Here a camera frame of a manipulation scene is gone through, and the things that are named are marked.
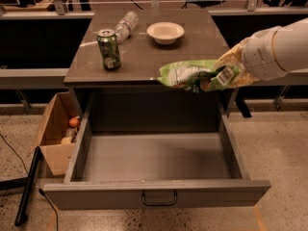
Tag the green rice chip bag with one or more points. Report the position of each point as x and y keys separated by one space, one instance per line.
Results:
x=198 y=75

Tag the black drawer handle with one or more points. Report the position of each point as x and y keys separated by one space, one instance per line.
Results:
x=159 y=199

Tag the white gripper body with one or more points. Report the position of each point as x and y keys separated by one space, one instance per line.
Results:
x=259 y=58

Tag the orange fruit in box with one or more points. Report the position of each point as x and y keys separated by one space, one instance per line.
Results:
x=74 y=122

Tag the grey cabinet counter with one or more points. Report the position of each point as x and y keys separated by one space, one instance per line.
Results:
x=133 y=90

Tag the brown cardboard box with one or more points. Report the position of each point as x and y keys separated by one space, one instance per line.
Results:
x=52 y=128

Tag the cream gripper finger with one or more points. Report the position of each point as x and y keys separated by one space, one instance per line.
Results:
x=232 y=56
x=230 y=80

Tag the clear plastic water bottle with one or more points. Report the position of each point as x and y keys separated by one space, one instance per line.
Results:
x=125 y=26

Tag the black flat bar stand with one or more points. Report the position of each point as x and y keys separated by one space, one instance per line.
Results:
x=21 y=216

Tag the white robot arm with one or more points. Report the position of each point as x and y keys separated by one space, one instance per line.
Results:
x=290 y=47

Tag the green soda can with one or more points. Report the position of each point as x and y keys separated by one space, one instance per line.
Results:
x=108 y=46

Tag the white paper bowl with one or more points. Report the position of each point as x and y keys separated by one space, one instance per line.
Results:
x=165 y=33

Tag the grey open drawer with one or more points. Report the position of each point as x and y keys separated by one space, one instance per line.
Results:
x=117 y=159

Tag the pale item in box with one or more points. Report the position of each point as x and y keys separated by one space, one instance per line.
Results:
x=67 y=140

